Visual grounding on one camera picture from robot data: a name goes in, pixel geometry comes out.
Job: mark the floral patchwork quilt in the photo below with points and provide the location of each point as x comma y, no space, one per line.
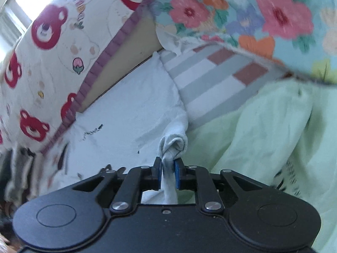
300,35

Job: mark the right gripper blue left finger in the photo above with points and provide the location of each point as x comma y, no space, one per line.
131,186

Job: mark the stack of folded clothes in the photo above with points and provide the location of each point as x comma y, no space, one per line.
23,175

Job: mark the light grey printed t-shirt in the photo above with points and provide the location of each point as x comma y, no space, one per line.
139,119

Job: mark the red bear print bedsheet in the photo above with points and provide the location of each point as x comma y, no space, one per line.
55,64

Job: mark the checked happy dog rug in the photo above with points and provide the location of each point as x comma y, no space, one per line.
213,80

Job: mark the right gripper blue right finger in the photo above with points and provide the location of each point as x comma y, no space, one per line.
198,179

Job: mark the light green quilted blanket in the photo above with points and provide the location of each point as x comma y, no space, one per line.
285,137

